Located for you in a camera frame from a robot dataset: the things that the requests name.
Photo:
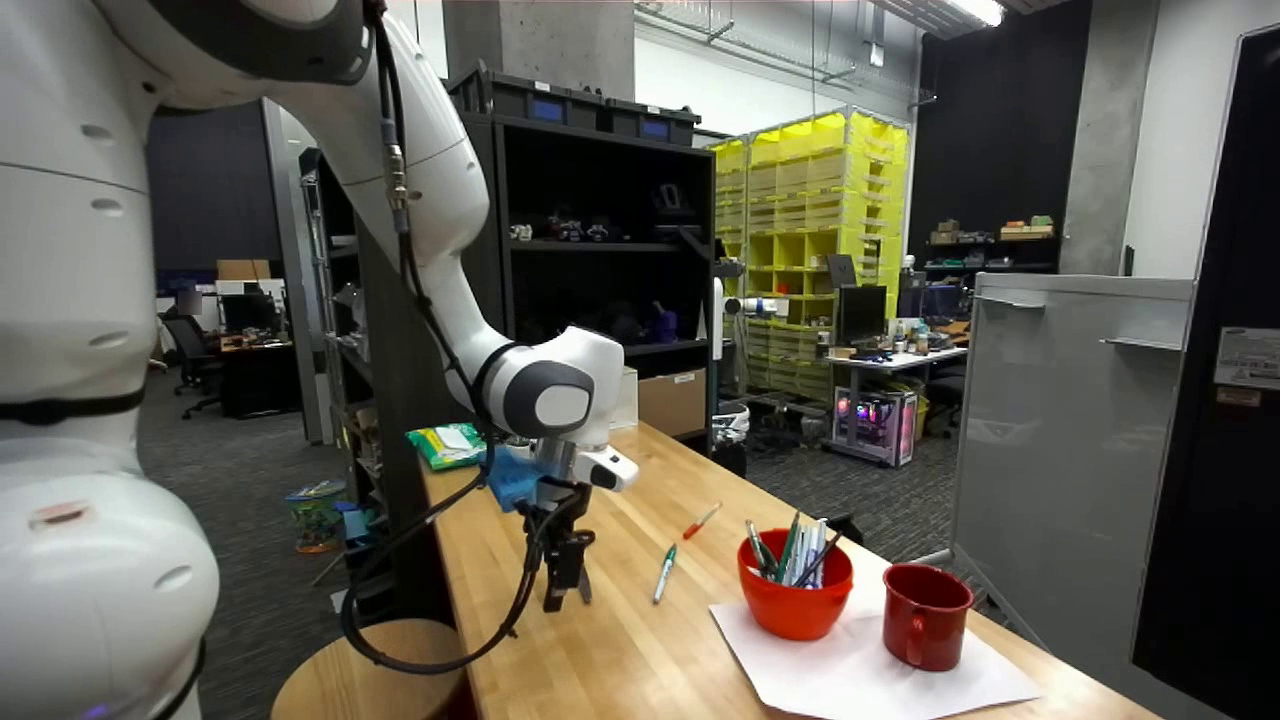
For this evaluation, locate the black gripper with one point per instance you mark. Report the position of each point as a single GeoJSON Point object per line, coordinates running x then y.
{"type": "Point", "coordinates": [561, 513]}

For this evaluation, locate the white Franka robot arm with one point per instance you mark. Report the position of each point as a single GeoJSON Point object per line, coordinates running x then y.
{"type": "Point", "coordinates": [83, 266]}

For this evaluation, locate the thin marker pen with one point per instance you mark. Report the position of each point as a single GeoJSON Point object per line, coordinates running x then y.
{"type": "Point", "coordinates": [674, 561]}

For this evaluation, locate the green wipes package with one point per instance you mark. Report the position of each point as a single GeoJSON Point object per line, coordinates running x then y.
{"type": "Point", "coordinates": [444, 446]}

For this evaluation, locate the green pen in bowl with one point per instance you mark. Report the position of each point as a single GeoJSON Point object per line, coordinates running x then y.
{"type": "Point", "coordinates": [757, 551]}

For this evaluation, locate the cardboard box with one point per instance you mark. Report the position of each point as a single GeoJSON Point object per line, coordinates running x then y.
{"type": "Point", "coordinates": [674, 403]}

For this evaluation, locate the teal marker in bowl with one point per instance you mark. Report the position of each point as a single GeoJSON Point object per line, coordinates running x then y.
{"type": "Point", "coordinates": [789, 544]}

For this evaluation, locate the orange red bowl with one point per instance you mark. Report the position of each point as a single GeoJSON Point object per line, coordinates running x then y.
{"type": "Point", "coordinates": [792, 606]}

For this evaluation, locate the round wooden stool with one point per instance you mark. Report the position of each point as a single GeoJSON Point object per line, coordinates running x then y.
{"type": "Point", "coordinates": [362, 683]}

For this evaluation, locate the white marker in bowl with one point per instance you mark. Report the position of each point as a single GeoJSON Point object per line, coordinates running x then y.
{"type": "Point", "coordinates": [815, 559]}

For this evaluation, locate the white paper sheet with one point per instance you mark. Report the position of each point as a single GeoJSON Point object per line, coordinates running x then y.
{"type": "Point", "coordinates": [853, 675]}

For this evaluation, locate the black shelf unit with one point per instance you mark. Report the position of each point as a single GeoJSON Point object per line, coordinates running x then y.
{"type": "Point", "coordinates": [600, 243]}

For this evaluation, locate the pink storage crate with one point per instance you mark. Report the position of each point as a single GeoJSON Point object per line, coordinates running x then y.
{"type": "Point", "coordinates": [872, 426]}

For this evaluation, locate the red mug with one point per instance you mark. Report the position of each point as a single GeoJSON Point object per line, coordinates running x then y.
{"type": "Point", "coordinates": [925, 619]}

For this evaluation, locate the black desk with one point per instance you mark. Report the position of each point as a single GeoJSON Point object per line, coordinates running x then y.
{"type": "Point", "coordinates": [254, 367]}

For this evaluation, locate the computer monitor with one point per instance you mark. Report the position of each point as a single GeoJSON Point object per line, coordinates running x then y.
{"type": "Point", "coordinates": [862, 318]}

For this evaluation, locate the white desk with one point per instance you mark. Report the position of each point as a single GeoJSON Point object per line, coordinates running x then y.
{"type": "Point", "coordinates": [894, 357]}

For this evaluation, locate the yellow bin rack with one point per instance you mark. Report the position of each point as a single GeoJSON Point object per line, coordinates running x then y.
{"type": "Point", "coordinates": [815, 254]}

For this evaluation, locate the black office chair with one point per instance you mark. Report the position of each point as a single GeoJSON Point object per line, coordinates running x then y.
{"type": "Point", "coordinates": [195, 354]}

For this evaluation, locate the grey metal cabinet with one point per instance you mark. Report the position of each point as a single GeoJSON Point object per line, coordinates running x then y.
{"type": "Point", "coordinates": [1065, 452]}

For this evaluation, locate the ceiling light strip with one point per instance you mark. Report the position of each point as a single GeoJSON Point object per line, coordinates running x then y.
{"type": "Point", "coordinates": [981, 9]}

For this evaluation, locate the white paper sign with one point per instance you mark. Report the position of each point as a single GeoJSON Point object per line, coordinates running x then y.
{"type": "Point", "coordinates": [1244, 360]}

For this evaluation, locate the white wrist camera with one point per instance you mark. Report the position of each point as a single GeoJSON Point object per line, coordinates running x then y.
{"type": "Point", "coordinates": [606, 465]}

